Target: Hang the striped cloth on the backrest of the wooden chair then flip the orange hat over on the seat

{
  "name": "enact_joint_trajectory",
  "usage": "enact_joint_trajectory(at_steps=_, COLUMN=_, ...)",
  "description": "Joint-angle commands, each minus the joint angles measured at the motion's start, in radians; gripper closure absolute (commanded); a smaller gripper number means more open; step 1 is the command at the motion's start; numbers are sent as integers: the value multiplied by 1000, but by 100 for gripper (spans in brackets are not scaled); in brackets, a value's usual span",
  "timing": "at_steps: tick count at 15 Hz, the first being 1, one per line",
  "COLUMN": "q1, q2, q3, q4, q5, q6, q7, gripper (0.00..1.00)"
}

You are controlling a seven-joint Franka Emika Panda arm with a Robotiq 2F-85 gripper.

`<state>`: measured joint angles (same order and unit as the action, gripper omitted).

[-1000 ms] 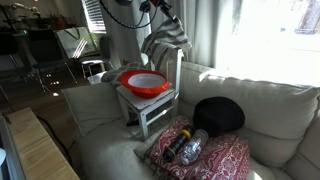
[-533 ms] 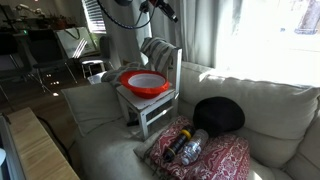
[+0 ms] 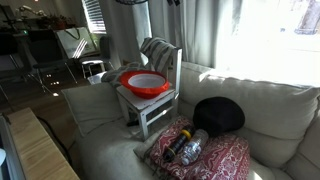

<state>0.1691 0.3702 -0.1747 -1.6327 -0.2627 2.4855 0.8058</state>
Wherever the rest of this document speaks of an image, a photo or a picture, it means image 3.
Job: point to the light wooden table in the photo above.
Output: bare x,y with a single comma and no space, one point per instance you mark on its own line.
37,156

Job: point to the orange sequined hat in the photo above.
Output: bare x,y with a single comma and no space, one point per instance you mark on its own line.
144,84

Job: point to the white curtain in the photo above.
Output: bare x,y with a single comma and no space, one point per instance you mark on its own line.
201,28

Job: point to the grey white patterned pillow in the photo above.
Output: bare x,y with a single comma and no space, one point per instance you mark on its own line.
113,76

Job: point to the black round cushion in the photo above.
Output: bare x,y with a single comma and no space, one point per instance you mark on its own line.
217,115

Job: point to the red white patterned cloth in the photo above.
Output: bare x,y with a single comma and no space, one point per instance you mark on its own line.
226,157

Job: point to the small white stool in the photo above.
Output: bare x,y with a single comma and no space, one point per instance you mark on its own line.
87,64

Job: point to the beige sofa cushion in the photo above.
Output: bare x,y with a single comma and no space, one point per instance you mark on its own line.
93,106

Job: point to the black office chair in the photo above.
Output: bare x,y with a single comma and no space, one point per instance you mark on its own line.
46,51

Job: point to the beige sofa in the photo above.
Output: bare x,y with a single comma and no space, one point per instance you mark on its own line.
280,121

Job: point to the small white wooden chair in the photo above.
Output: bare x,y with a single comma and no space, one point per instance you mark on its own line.
150,110

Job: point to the grey white striped cloth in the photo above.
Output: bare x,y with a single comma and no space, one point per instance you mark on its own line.
159,53

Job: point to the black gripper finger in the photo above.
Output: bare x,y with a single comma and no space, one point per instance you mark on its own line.
170,2
177,2

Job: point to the white tote bag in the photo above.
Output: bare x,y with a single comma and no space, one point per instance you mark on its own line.
76,42

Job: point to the clear plastic water bottle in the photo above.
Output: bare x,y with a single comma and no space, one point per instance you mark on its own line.
194,147

